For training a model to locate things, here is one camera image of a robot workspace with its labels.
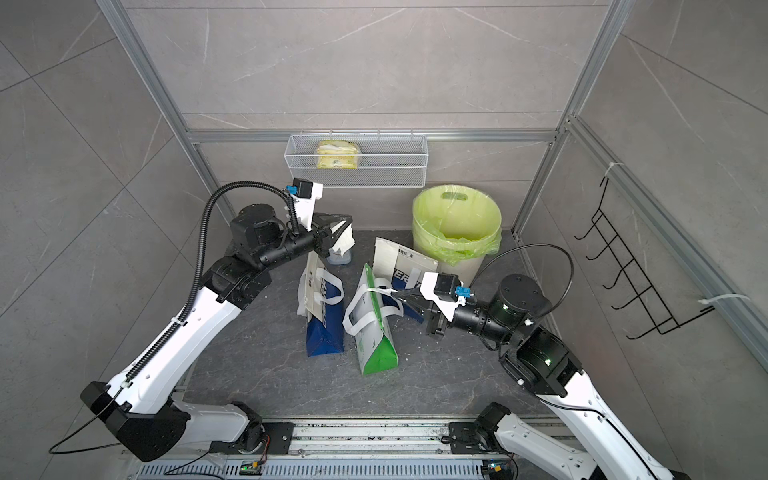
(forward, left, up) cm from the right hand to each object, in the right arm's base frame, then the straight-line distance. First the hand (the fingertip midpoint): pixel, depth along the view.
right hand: (399, 289), depth 50 cm
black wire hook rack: (0, -54, -12) cm, 55 cm away
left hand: (+17, +9, +2) cm, 20 cm away
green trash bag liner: (+45, -21, -28) cm, 57 cm away
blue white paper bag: (+14, +20, -24) cm, 34 cm away
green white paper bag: (+1, +6, -25) cm, 26 cm away
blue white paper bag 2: (+24, -1, -26) cm, 35 cm away
